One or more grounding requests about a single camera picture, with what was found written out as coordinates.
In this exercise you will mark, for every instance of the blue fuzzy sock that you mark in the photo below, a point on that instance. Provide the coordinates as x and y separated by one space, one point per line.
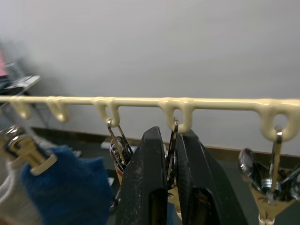
68 187

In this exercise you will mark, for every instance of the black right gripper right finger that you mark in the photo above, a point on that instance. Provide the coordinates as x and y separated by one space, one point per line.
199 178

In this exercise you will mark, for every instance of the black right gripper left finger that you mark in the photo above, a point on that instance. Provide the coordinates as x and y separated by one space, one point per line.
140 185

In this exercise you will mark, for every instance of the cream clip hanger bar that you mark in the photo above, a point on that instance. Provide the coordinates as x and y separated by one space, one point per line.
150 103

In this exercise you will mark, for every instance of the white sock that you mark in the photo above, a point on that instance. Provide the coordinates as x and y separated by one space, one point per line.
11 194

